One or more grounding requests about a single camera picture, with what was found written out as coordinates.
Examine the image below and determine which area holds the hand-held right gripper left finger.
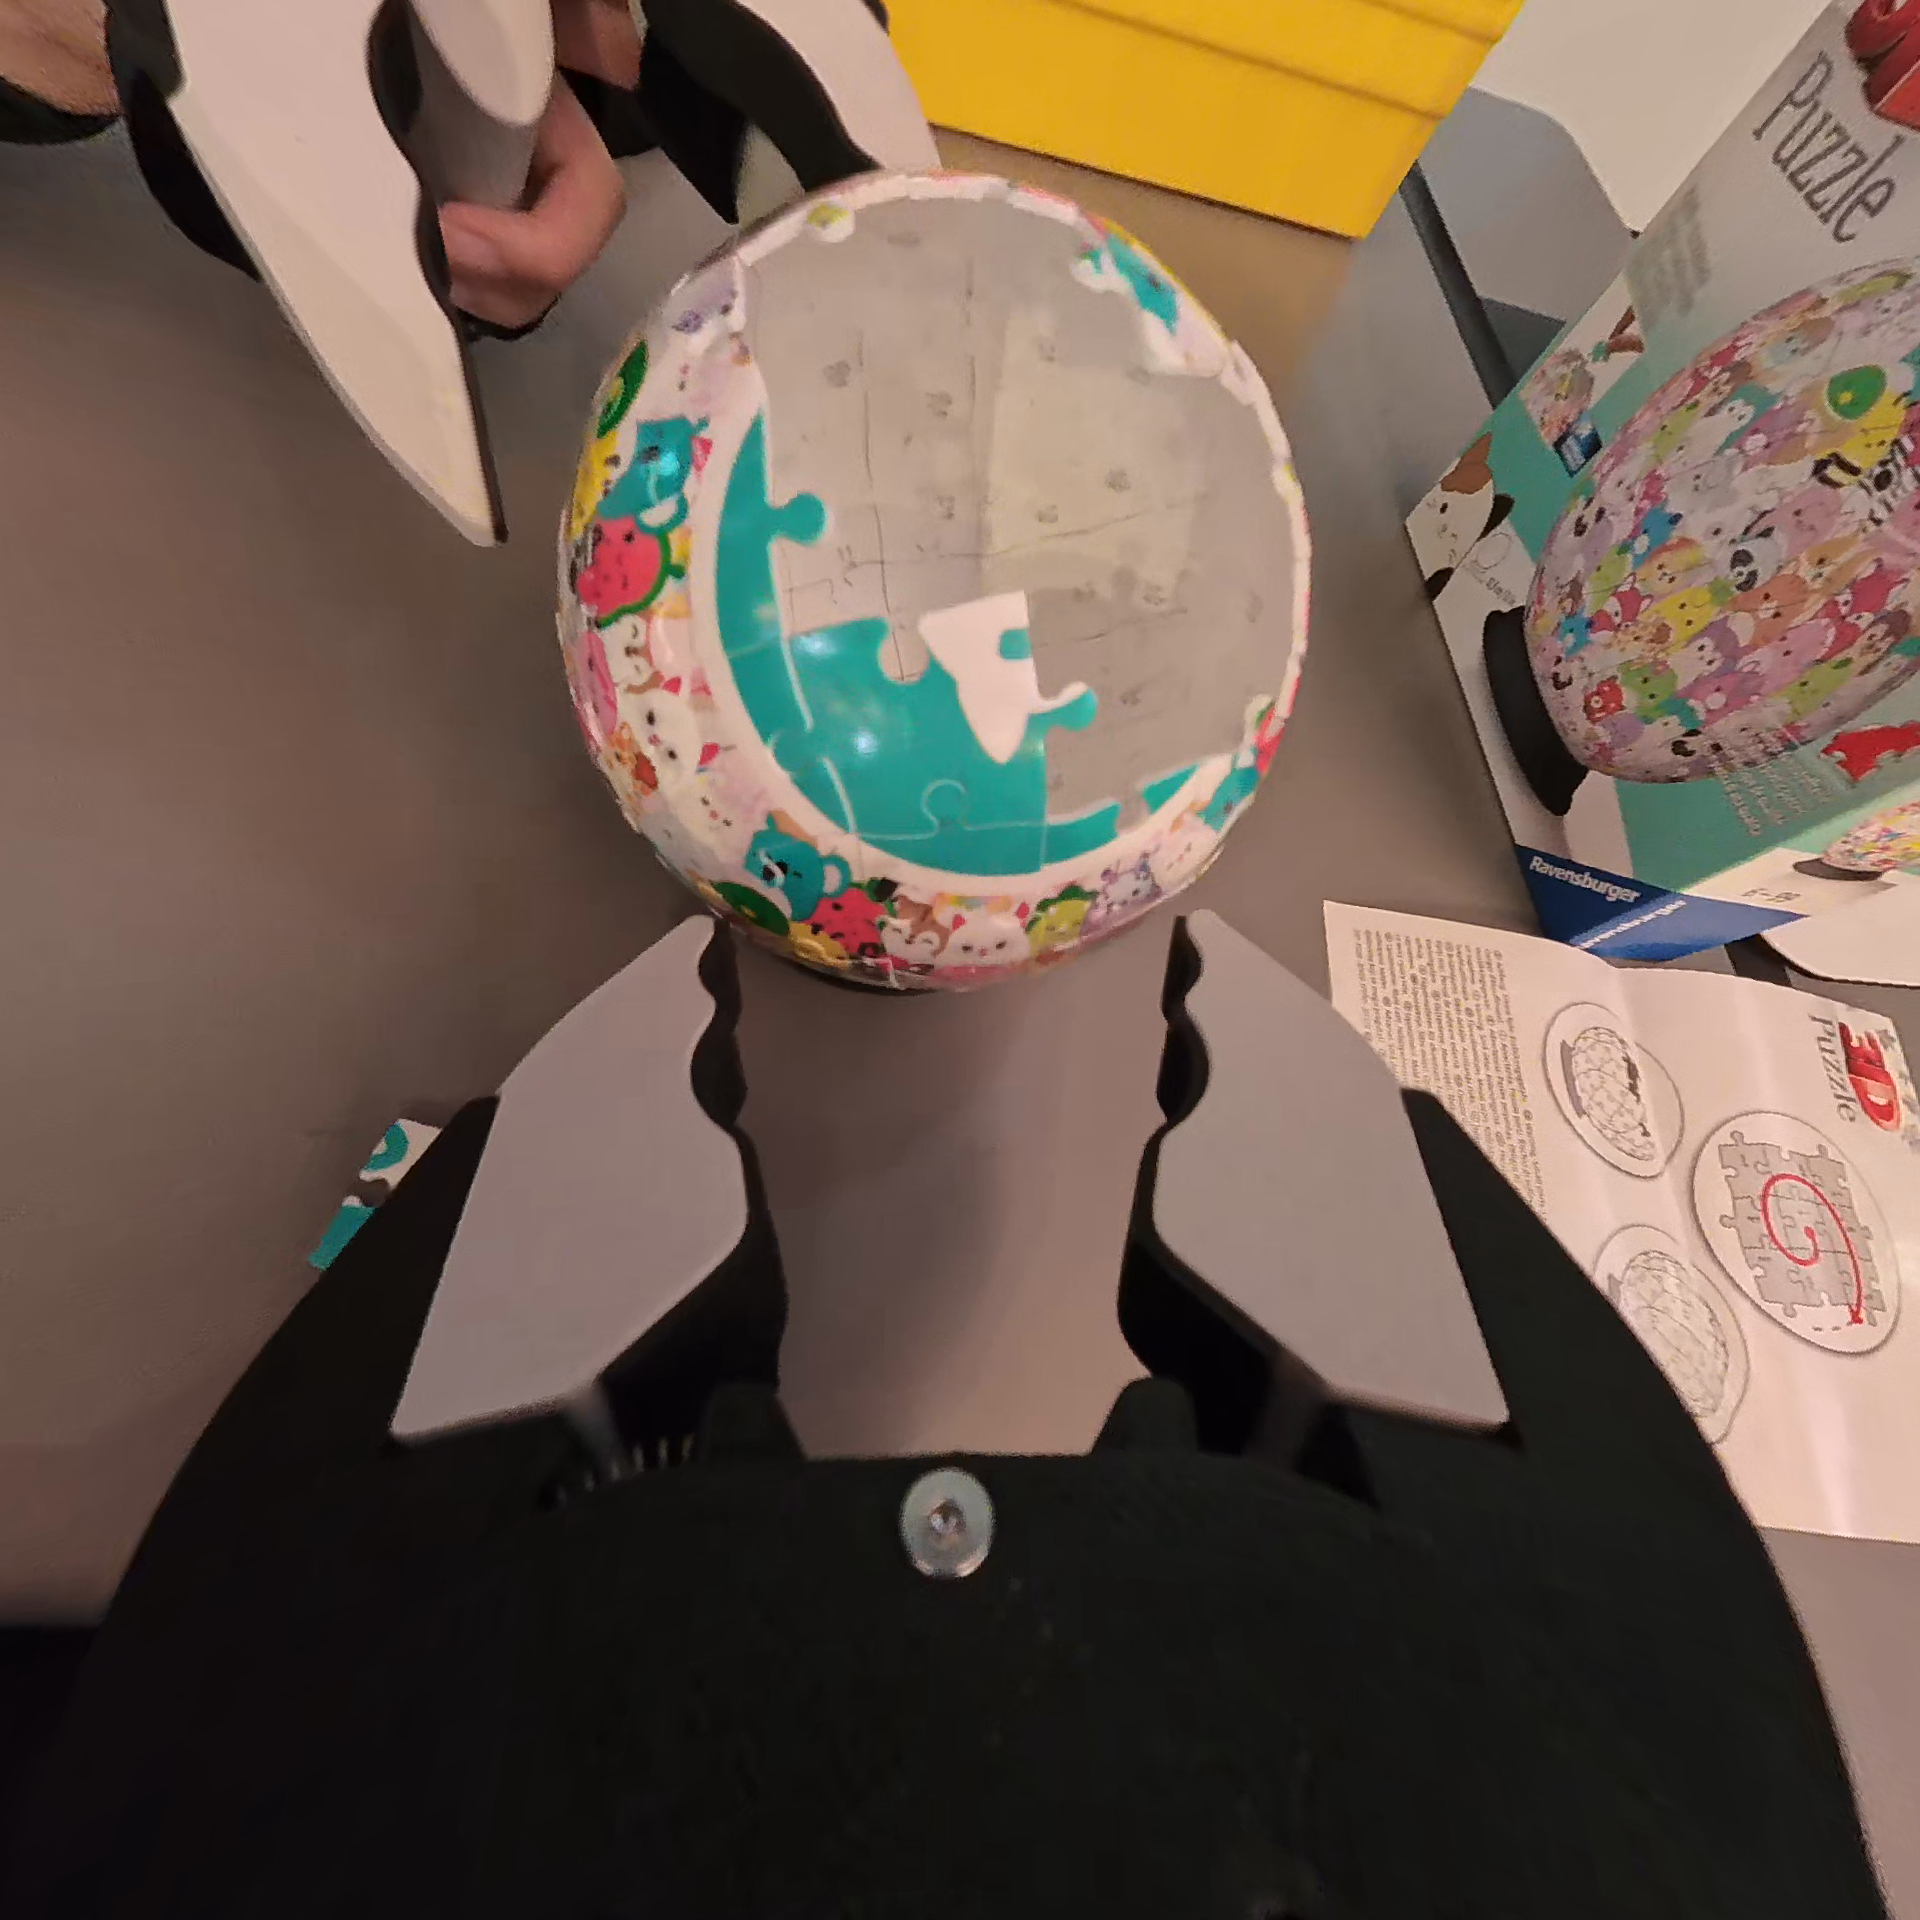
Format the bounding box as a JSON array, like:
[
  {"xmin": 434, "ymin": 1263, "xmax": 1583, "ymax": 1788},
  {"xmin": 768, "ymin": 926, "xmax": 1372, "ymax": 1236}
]
[{"xmin": 392, "ymin": 912, "xmax": 755, "ymax": 1441}]

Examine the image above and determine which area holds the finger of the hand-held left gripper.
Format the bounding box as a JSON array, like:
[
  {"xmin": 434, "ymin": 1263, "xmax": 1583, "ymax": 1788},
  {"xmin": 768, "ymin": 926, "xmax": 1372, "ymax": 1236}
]
[
  {"xmin": 157, "ymin": 0, "xmax": 560, "ymax": 551},
  {"xmin": 637, "ymin": 0, "xmax": 945, "ymax": 227}
]

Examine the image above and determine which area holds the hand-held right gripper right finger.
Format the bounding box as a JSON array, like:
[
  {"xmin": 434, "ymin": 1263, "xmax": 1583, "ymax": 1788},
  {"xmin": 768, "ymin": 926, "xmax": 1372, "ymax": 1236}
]
[{"xmin": 1144, "ymin": 908, "xmax": 1514, "ymax": 1430}]

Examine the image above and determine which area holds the teal and white puzzle piece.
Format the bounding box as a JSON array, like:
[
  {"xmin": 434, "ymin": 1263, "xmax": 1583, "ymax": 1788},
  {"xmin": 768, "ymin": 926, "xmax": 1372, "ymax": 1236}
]
[{"xmin": 306, "ymin": 1113, "xmax": 447, "ymax": 1273}]

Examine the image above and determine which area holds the colourful puzzle ball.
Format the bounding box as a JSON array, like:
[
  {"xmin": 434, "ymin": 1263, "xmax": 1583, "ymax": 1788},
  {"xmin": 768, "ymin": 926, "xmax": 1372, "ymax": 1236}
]
[{"xmin": 552, "ymin": 169, "xmax": 1316, "ymax": 995}]

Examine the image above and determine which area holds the puzzle ball cardboard box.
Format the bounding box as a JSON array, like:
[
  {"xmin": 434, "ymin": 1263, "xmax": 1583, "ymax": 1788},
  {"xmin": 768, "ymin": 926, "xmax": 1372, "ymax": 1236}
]
[{"xmin": 1401, "ymin": 0, "xmax": 1920, "ymax": 992}]

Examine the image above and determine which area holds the person's left hand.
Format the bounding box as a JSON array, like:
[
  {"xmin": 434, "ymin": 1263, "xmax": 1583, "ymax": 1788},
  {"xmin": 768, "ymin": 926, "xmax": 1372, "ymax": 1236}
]
[{"xmin": 432, "ymin": 81, "xmax": 629, "ymax": 336}]

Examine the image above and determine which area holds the white instruction sheet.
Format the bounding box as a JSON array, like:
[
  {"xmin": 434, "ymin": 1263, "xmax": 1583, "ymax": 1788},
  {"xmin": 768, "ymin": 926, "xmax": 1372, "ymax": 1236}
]
[{"xmin": 1320, "ymin": 895, "xmax": 1920, "ymax": 1547}]

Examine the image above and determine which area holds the yellow plastic box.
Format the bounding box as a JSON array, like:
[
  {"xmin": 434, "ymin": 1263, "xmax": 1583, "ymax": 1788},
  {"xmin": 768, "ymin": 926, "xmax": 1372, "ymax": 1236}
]
[{"xmin": 883, "ymin": 0, "xmax": 1529, "ymax": 243}]

